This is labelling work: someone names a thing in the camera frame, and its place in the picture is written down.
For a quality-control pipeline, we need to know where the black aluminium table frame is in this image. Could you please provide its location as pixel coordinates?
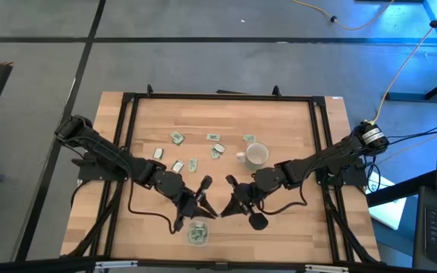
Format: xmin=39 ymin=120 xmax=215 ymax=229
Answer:
xmin=61 ymin=83 xmax=381 ymax=266

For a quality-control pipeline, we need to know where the white sheet with green logo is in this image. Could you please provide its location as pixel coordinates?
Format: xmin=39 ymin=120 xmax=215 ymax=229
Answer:
xmin=368 ymin=172 xmax=408 ymax=231

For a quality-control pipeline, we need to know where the white mug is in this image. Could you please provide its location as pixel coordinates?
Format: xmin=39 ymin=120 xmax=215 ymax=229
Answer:
xmin=235 ymin=142 xmax=270 ymax=171

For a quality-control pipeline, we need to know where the silver beam bracket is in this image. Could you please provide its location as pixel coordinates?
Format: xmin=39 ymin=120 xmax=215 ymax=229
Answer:
xmin=94 ymin=260 xmax=139 ymax=271
xmin=303 ymin=264 xmax=351 ymax=273

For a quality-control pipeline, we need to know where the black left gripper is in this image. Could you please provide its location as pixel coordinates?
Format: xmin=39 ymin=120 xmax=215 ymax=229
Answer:
xmin=173 ymin=174 xmax=219 ymax=232

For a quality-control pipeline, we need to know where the black overhead rig beam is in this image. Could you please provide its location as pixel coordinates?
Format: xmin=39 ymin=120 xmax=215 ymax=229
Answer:
xmin=0 ymin=256 xmax=437 ymax=273

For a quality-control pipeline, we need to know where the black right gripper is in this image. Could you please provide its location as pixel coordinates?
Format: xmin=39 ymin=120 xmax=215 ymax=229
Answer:
xmin=220 ymin=174 xmax=269 ymax=231

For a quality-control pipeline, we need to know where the yellow extension cable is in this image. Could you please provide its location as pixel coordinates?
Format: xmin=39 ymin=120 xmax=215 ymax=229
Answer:
xmin=369 ymin=0 xmax=437 ymax=126
xmin=292 ymin=0 xmax=395 ymax=31

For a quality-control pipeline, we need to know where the black camera cable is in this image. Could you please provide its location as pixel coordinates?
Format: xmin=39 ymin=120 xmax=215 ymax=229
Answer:
xmin=126 ymin=177 xmax=178 ymax=235
xmin=256 ymin=181 xmax=309 ymax=217

